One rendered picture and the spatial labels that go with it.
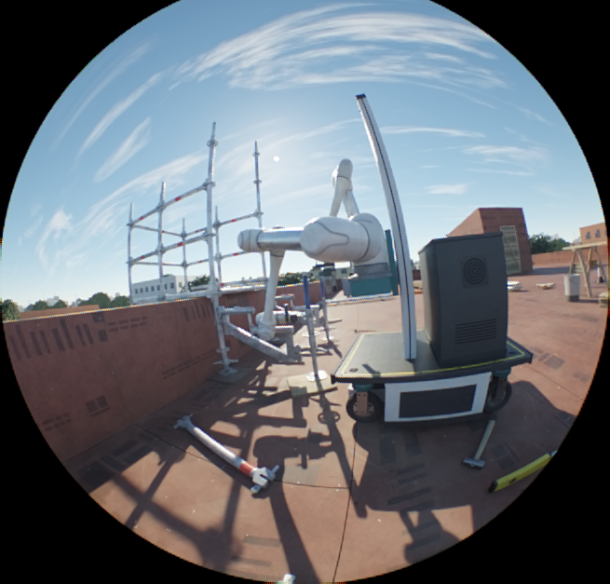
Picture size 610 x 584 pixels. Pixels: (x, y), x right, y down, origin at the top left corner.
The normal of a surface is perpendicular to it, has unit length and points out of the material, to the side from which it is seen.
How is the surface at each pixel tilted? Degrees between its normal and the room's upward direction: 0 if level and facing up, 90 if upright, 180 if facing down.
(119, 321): 90
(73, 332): 90
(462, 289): 90
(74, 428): 90
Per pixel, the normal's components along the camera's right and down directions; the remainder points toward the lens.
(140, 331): 0.96, -0.11
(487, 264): -0.40, 0.04
